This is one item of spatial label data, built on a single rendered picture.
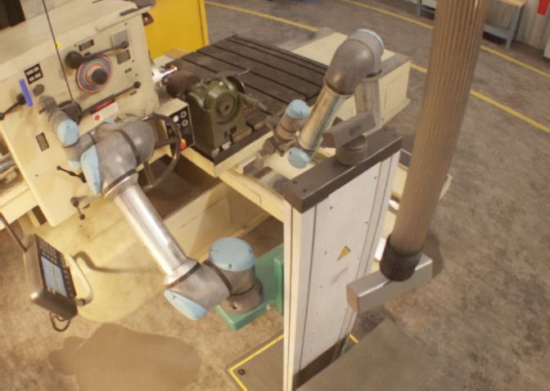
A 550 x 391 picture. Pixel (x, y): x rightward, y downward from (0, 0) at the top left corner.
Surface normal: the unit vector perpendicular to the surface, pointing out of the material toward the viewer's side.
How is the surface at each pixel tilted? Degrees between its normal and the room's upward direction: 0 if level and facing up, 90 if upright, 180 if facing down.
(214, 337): 0
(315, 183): 0
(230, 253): 7
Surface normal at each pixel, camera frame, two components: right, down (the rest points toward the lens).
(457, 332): -0.05, -0.73
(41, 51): 0.46, -0.18
